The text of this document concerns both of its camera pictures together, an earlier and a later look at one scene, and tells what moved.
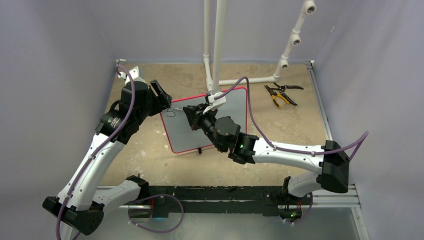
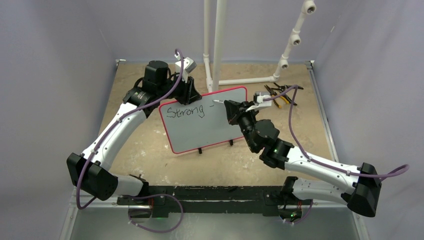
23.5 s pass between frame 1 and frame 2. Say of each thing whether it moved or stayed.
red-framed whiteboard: stayed
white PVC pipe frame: stayed
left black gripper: moved
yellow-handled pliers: stayed
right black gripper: moved
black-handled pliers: stayed
